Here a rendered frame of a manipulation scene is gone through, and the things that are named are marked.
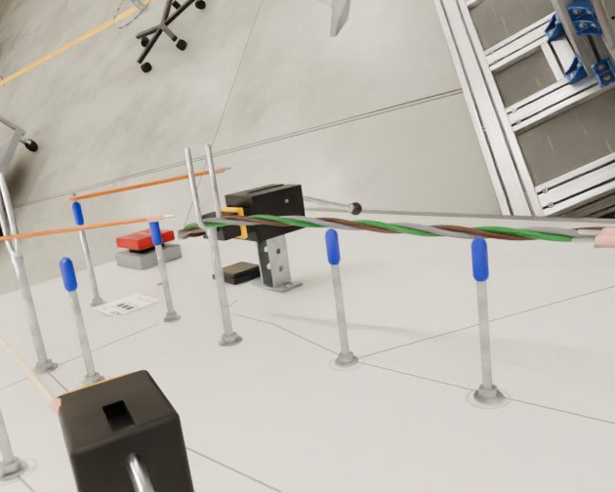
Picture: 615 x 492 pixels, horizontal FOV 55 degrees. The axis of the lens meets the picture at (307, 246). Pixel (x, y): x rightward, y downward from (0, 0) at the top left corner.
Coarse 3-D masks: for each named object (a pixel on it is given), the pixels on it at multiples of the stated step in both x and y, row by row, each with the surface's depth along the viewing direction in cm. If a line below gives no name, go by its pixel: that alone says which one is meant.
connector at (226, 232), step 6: (246, 210) 50; (204, 216) 50; (210, 216) 49; (222, 216) 49; (246, 216) 50; (222, 228) 48; (228, 228) 49; (234, 228) 49; (246, 228) 50; (252, 228) 51; (204, 234) 50; (222, 234) 49; (228, 234) 49; (234, 234) 49; (240, 234) 50; (222, 240) 49
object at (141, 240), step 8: (136, 232) 71; (144, 232) 71; (168, 232) 70; (120, 240) 69; (128, 240) 68; (136, 240) 67; (144, 240) 67; (168, 240) 70; (128, 248) 69; (136, 248) 67; (144, 248) 68; (152, 248) 69
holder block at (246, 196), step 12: (240, 192) 53; (252, 192) 53; (264, 192) 51; (276, 192) 51; (288, 192) 52; (300, 192) 53; (228, 204) 52; (240, 204) 51; (252, 204) 50; (264, 204) 50; (276, 204) 51; (288, 204) 52; (300, 204) 53; (276, 216) 51; (264, 228) 51; (276, 228) 52; (288, 228) 52; (300, 228) 53; (252, 240) 51; (264, 240) 51
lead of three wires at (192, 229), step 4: (204, 220) 41; (208, 220) 40; (188, 224) 42; (192, 224) 42; (196, 224) 41; (208, 224) 40; (212, 224) 40; (184, 228) 43; (188, 228) 42; (192, 228) 42; (196, 228) 42; (200, 228) 41; (180, 232) 43; (184, 232) 43; (188, 232) 43; (192, 232) 48; (196, 232) 48; (200, 232) 48; (204, 232) 49; (180, 236) 44; (184, 236) 45; (188, 236) 47; (192, 236) 47; (196, 236) 48
